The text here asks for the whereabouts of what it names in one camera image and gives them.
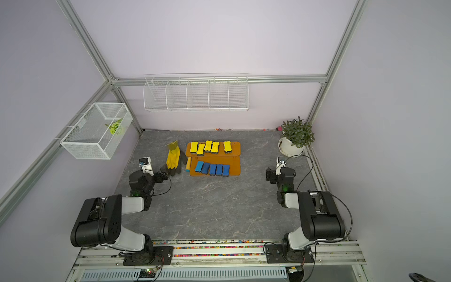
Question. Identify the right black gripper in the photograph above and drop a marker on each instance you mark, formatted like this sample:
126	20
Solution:
271	174

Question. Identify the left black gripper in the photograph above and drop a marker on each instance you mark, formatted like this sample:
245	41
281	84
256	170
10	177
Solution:
159	175

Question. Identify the yellow eraser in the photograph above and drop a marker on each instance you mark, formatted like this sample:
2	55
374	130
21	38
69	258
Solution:
200	149
227	147
193	147
208	146
215	147

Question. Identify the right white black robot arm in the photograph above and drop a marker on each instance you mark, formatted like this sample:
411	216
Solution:
320	220

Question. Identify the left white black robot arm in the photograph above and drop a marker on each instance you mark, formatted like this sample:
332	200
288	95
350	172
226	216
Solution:
99	222

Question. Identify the orange wooden two-tier shelf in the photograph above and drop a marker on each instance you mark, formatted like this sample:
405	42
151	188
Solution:
232	159

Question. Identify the yellow black garden gloves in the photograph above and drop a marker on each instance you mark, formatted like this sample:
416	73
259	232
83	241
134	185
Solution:
176	158

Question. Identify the blue garden hand rake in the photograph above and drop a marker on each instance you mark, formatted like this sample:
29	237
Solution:
188	164

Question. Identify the blue eraser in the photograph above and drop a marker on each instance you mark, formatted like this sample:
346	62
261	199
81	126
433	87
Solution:
212	170
205	168
226	170
219	170
199	166

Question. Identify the potted green plant white pot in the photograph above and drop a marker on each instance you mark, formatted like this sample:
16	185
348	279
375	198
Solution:
296	134

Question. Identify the green item in basket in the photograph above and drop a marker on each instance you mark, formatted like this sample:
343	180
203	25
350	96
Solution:
115	128

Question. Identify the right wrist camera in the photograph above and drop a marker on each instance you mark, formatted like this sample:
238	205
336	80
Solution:
281	163

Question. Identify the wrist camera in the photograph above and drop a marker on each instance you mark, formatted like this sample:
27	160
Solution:
146	165
281	163

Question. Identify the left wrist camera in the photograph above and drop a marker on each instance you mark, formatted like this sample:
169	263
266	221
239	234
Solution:
146	165

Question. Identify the white mesh wall basket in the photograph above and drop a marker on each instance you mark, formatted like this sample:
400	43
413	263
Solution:
90	139

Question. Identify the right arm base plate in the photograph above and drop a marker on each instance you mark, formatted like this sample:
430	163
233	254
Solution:
279	254

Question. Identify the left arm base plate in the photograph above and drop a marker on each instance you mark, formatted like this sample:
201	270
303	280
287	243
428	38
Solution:
161	256

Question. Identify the white wire wall shelf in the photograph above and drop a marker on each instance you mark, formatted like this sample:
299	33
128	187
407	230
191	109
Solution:
196	92

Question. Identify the white vented cable duct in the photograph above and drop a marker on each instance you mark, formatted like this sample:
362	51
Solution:
190	275

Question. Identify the aluminium rail frame front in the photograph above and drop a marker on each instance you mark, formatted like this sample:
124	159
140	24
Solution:
226	253

